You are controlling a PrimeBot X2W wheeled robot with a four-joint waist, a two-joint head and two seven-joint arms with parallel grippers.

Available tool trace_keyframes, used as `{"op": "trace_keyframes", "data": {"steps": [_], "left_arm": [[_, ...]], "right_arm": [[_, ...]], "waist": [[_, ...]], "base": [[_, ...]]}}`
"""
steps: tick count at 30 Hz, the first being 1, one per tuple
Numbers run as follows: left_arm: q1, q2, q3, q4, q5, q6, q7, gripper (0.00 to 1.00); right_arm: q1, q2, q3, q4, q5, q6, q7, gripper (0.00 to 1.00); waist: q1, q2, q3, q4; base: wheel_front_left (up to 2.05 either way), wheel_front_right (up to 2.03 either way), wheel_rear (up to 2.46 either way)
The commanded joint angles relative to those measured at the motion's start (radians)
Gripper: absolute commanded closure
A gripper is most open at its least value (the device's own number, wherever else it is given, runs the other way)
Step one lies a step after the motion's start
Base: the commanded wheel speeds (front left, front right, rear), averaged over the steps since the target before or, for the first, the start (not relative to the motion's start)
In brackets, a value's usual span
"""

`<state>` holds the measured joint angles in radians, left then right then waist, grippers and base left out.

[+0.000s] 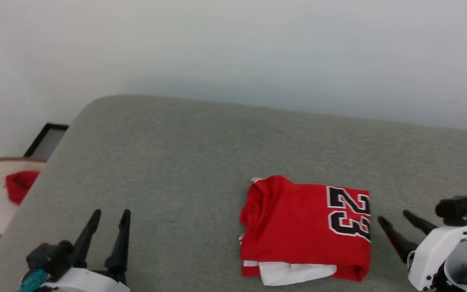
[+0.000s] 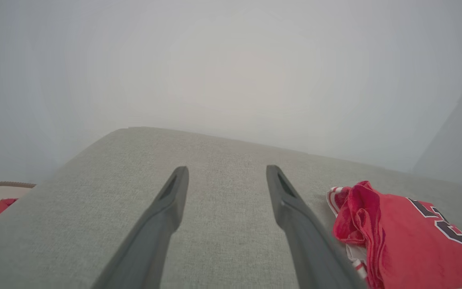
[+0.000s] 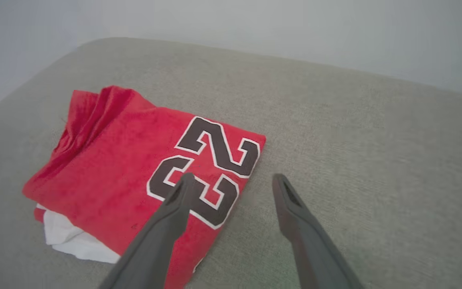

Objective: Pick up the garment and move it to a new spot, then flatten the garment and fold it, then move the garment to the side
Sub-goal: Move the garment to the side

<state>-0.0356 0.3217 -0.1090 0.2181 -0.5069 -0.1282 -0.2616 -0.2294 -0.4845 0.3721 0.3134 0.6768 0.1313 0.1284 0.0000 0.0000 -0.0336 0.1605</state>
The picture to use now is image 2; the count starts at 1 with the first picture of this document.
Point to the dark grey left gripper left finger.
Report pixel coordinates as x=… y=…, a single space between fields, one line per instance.
x=155 y=237

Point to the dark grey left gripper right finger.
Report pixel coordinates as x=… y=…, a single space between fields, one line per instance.
x=307 y=245

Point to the red basketball jersey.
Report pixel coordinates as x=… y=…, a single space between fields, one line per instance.
x=407 y=241

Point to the grey cushioned table pad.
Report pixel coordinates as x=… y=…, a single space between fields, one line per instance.
x=223 y=160

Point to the red cloth in basket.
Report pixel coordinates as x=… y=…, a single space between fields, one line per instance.
x=5 y=205

